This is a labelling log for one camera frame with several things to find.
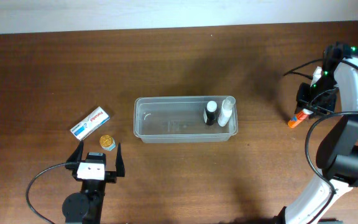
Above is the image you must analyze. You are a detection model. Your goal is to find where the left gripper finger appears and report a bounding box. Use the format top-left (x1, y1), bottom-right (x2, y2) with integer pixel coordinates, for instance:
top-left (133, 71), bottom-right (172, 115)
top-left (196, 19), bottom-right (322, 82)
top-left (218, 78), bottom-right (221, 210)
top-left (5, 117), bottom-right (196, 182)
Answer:
top-left (67, 141), bottom-right (84, 162)
top-left (115, 144), bottom-right (125, 173)

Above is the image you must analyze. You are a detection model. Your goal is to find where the orange tube white cap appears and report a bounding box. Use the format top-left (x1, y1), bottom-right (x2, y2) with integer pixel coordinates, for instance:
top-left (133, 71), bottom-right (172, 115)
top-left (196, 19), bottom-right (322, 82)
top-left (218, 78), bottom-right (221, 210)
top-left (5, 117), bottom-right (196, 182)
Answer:
top-left (287, 109), bottom-right (313, 128)

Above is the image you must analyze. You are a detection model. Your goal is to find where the white Panadol box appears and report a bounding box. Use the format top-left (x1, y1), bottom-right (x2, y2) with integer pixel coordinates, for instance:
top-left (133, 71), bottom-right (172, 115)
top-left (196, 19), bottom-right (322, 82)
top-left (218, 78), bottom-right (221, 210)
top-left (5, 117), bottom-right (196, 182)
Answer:
top-left (70, 106), bottom-right (110, 141)

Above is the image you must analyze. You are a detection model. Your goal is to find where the white spray bottle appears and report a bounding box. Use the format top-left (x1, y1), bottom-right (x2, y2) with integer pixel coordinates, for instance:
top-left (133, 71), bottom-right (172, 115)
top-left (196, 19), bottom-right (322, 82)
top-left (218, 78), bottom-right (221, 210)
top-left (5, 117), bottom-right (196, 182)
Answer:
top-left (218, 96), bottom-right (236, 127)

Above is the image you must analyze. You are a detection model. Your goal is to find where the dark bottle white cap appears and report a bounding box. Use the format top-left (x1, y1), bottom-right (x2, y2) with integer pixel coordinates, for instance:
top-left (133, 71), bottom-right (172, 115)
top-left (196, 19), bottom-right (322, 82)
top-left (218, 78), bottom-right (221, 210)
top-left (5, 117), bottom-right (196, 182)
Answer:
top-left (203, 101), bottom-right (218, 126)

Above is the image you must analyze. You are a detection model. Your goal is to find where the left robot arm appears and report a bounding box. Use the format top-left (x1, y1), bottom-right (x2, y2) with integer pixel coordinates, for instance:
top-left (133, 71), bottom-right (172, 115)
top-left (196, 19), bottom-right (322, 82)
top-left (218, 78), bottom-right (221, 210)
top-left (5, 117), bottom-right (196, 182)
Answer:
top-left (62, 141), bottom-right (126, 224)

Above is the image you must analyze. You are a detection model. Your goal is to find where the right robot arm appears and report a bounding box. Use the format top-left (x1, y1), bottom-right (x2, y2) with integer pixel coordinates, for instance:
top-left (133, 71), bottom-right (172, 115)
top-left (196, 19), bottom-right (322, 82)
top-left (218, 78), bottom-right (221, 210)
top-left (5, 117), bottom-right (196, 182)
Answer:
top-left (273, 42), bottom-right (358, 224)

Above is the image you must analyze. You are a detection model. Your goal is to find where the clear plastic container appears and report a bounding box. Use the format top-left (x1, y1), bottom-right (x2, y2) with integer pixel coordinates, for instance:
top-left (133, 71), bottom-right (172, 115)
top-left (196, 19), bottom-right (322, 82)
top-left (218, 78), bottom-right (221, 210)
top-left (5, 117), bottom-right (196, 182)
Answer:
top-left (134, 95), bottom-right (239, 143)

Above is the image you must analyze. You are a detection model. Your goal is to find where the small jar gold lid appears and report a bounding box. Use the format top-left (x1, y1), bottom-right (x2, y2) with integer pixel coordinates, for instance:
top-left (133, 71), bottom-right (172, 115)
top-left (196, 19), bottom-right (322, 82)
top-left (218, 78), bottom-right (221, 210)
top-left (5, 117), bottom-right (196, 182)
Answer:
top-left (99, 134), bottom-right (116, 151)

